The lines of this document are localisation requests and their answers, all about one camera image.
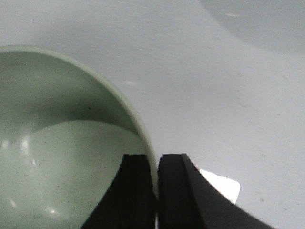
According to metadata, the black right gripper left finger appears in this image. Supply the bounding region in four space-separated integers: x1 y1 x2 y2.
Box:
82 154 156 229

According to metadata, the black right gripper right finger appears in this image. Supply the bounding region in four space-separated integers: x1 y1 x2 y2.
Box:
158 154 270 229

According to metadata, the green bowl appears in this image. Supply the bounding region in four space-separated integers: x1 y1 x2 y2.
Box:
0 45 157 229

